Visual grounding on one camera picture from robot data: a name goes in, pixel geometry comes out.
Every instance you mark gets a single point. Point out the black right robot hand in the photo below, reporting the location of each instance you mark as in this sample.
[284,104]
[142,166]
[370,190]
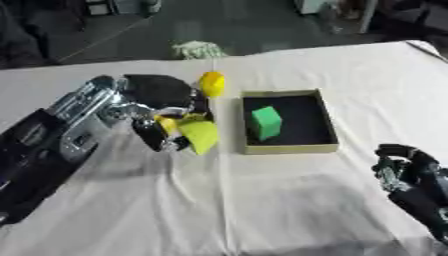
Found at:
[417,180]

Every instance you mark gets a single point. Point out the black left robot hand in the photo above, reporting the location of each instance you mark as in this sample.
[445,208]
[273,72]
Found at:
[157,90]

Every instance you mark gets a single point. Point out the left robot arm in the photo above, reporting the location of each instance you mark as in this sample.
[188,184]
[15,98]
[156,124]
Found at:
[52,140]

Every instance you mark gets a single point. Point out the tan cardboard box black inside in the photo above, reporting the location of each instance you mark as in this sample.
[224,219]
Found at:
[289,121]

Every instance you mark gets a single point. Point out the yellow round toy fruit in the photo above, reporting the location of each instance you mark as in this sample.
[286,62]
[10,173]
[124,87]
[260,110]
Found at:
[212,83]

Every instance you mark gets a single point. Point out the green white checked cloth bundle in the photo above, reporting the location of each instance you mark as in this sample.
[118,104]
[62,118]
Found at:
[198,50]

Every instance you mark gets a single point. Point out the green rectangular block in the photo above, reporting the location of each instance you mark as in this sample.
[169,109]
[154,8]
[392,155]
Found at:
[267,122]

